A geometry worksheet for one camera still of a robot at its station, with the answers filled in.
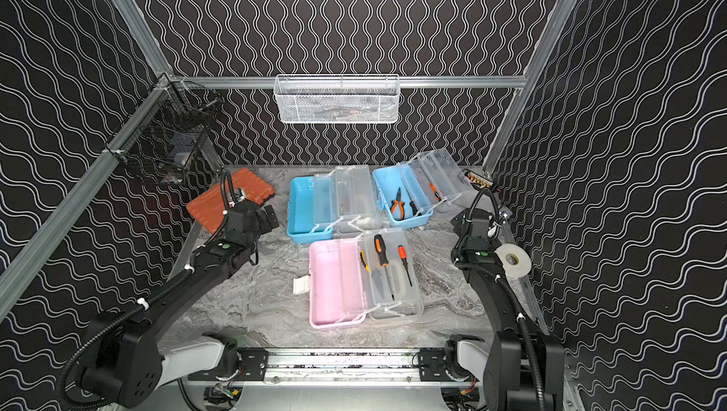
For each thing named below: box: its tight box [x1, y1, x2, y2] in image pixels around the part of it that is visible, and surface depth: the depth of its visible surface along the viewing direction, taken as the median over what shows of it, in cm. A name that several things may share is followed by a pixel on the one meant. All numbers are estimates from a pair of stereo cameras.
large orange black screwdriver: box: [373, 233, 395, 302], surface depth 83 cm
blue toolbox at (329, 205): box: [286, 165, 378, 245], surface depth 105 cm
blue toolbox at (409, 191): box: [372, 147, 476, 229], surface depth 108 cm
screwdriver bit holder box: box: [461, 168, 495, 191], surface depth 116 cm
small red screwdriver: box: [397, 244, 413, 287], surface depth 84 cm
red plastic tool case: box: [186, 167, 275, 233], surface depth 105 cm
